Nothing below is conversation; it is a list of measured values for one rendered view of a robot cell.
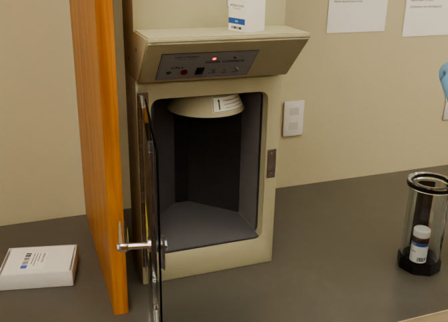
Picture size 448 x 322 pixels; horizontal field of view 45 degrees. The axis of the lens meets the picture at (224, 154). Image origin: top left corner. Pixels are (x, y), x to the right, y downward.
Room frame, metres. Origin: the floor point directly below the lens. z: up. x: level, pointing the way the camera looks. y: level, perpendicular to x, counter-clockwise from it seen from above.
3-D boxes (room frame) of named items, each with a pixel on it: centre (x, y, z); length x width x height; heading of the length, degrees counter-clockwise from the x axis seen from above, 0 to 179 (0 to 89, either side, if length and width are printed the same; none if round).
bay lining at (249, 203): (1.23, 0.07, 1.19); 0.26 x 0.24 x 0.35; 110
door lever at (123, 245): (0.82, 0.15, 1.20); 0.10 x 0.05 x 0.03; 11
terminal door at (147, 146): (0.89, 0.14, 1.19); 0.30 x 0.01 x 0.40; 11
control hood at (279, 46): (1.06, 0.01, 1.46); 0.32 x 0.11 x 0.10; 110
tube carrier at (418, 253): (1.16, -0.48, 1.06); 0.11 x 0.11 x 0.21
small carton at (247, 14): (1.08, -0.04, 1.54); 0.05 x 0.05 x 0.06; 39
